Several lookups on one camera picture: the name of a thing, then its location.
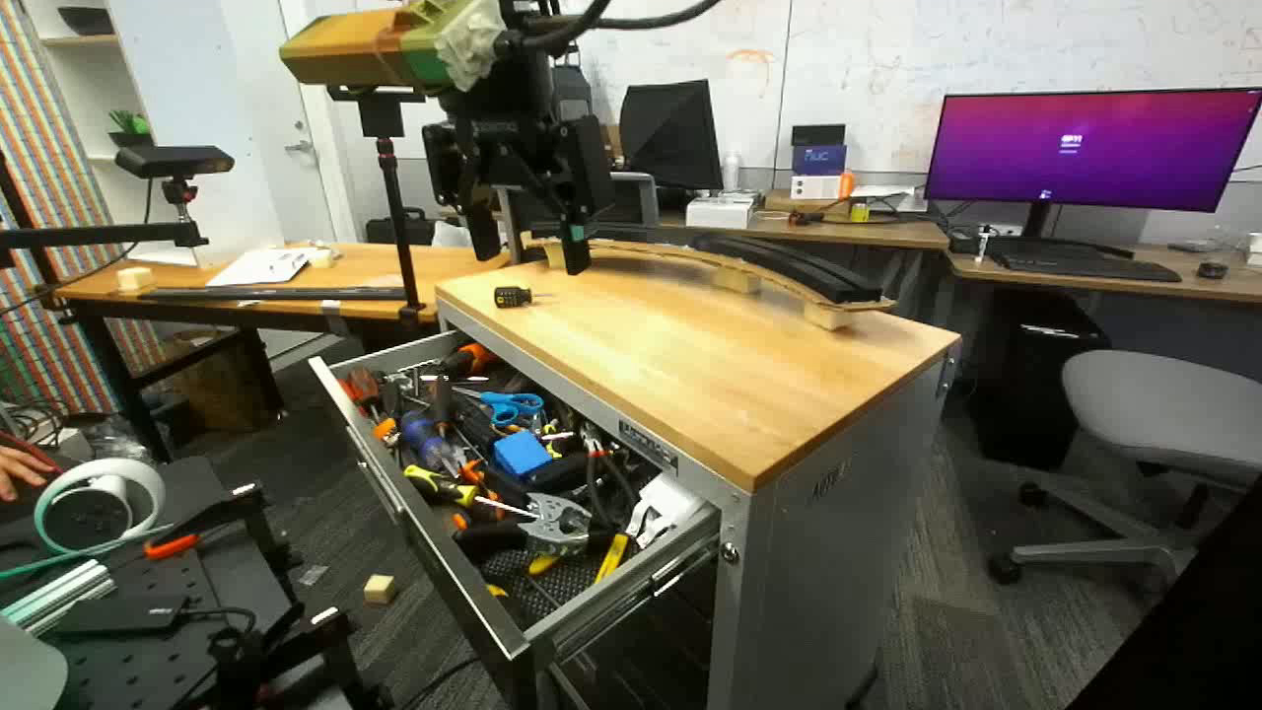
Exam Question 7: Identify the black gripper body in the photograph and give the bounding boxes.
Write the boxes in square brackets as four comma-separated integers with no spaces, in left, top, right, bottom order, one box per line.
[419,54,614,230]

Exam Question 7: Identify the grey metal tool drawer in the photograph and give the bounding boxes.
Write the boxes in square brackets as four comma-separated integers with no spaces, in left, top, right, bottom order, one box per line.
[302,327,724,680]

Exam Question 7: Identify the yellow and black screwdriver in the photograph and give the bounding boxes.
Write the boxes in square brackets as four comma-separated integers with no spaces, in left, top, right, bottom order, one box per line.
[400,460,484,513]

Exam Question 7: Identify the bystander hand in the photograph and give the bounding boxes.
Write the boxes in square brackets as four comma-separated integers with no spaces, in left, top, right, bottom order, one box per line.
[0,436,63,506]

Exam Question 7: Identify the grey equipment box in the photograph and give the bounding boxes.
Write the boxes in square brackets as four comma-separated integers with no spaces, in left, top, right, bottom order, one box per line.
[594,164,664,239]

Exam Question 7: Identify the black tripod pole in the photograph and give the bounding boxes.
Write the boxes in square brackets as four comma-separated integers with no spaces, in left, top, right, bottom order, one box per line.
[326,77,431,327]

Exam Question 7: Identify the white flat box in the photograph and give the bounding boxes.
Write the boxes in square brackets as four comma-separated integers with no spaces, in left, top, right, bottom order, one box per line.
[682,190,761,231]

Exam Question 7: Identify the black monitor seen from behind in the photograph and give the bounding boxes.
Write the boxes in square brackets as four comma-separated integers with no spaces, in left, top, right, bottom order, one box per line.
[614,75,728,198]

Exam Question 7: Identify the curved wooden piece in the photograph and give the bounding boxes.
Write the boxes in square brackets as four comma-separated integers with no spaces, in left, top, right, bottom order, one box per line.
[520,231,898,334]

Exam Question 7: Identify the grey cabinet with wooden top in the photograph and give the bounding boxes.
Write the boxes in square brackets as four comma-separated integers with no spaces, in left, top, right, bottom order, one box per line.
[432,257,966,710]

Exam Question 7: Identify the blue clamp tool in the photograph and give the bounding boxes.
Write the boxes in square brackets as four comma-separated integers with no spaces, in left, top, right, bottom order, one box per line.
[474,386,551,432]

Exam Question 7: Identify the blue plastic box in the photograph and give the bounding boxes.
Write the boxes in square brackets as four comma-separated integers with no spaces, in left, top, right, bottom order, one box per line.
[489,428,555,486]

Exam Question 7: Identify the white paper sheet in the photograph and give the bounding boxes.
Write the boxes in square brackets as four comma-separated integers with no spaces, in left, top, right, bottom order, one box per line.
[206,244,317,292]

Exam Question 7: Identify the black curved strip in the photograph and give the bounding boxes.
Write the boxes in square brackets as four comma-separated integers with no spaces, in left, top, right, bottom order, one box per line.
[690,230,898,305]

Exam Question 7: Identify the blue and white box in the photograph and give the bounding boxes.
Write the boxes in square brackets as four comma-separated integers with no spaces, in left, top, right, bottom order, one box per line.
[789,121,850,205]

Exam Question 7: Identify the silver pliers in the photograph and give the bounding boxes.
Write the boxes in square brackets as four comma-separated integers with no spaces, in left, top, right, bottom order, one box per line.
[511,489,594,553]

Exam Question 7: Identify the white plastic object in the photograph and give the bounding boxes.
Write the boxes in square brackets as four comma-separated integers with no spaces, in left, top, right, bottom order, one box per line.
[623,474,708,553]

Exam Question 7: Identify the wooden desk with black legs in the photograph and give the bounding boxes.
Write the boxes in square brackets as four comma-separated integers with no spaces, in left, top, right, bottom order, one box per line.
[41,239,497,467]

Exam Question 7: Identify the brown box under desk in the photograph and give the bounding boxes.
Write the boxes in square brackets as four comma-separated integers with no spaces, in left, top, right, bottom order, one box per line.
[164,332,286,440]

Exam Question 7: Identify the small green potted plant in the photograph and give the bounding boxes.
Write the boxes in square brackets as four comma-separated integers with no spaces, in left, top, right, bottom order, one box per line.
[105,106,158,151]

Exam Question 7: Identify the long wooden office desk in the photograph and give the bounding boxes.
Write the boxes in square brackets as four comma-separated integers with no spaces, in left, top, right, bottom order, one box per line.
[649,192,1262,314]

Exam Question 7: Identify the white shelf unit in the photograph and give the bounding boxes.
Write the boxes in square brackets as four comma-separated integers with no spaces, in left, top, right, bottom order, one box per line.
[18,0,158,181]

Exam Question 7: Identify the white and green tape roll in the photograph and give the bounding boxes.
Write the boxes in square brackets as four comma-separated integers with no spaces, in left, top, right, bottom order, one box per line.
[28,455,168,559]

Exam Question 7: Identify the black keyboard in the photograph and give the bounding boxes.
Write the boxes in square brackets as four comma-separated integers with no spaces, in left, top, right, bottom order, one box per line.
[985,239,1187,289]

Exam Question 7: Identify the computer monitor with purple screen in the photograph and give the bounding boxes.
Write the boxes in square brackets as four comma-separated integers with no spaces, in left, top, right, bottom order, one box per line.
[921,83,1262,250]

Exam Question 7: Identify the silver aluminium extrusion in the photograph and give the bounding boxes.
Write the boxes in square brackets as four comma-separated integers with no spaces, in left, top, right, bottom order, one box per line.
[0,556,122,639]

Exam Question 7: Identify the grey office chair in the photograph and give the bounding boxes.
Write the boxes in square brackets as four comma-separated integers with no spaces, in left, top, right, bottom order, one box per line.
[985,342,1262,590]

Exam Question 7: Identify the orange-handled tool in drawer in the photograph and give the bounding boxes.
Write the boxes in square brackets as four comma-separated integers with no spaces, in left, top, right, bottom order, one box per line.
[451,340,499,373]

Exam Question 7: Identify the taped yellow-green wrist camera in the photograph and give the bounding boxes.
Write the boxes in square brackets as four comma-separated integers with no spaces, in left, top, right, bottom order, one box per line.
[275,0,507,98]

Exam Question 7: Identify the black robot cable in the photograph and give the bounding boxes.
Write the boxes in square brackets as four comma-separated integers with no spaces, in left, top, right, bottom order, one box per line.
[505,0,724,54]

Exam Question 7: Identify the blue-handled screwdriver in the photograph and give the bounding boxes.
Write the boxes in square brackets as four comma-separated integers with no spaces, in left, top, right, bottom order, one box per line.
[400,407,463,467]

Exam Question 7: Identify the yellow-handled tool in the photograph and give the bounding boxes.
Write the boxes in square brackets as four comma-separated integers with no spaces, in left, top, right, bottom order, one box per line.
[591,528,636,586]

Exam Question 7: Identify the black stereo camera on stand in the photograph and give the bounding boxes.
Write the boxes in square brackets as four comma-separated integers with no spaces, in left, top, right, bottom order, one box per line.
[109,142,239,214]

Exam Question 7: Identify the orange-handled tool on breadboard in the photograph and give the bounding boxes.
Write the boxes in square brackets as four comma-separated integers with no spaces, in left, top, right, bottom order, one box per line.
[139,528,209,568]

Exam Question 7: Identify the black optical breadboard frame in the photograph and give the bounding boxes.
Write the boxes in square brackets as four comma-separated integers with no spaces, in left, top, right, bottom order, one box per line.
[0,455,385,710]

